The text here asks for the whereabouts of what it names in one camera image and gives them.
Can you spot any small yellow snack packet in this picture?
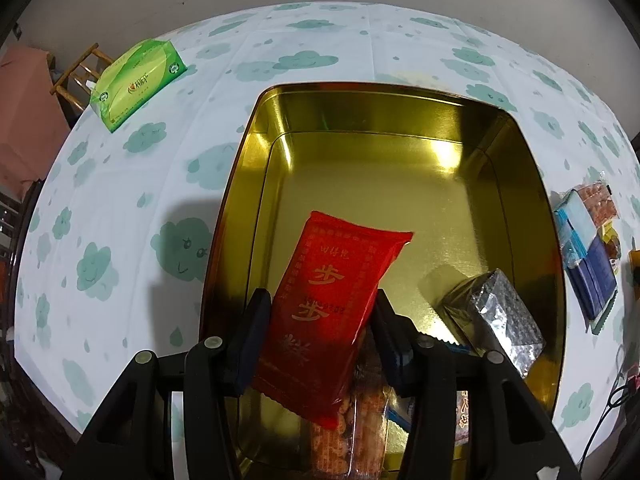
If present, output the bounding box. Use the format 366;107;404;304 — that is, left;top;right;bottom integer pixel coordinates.
602;222;624;261

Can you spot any clear peanut snack packet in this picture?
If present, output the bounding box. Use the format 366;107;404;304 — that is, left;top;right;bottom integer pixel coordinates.
575;182;621;226

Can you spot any green tissue pack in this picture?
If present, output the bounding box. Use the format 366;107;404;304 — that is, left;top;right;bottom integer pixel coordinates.
89;38;188;134

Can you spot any black cable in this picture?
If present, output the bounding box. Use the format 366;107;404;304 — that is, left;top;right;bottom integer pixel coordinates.
580;375;635;466

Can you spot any dark blue packet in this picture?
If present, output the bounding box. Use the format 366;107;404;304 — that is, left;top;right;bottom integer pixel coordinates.
567;235;619;322

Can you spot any red snack packet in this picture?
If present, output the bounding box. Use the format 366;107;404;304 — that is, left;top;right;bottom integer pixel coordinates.
251;211;415;430

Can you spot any pink cloth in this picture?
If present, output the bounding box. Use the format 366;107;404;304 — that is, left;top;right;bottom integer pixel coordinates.
0;42;73;196

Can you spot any bamboo chair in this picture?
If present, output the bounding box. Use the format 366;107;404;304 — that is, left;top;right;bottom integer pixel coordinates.
49;44;115;113

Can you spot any orange yellow snack packet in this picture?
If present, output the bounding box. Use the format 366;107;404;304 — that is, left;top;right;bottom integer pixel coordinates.
628;250;640;302

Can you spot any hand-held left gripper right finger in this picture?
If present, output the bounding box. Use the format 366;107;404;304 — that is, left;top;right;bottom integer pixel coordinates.
372;290;583;480

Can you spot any gold metal tin box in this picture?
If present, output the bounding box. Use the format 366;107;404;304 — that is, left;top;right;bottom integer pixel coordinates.
199;81;567;480

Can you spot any clear packet of orange snacks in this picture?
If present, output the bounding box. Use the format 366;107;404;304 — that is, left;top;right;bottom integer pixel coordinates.
305;330;392;480

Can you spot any silver foil snack packet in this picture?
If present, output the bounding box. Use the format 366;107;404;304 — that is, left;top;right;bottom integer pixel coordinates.
440;269;546;378

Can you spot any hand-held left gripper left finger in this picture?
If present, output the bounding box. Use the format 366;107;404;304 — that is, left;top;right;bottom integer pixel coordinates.
60;287;273;480

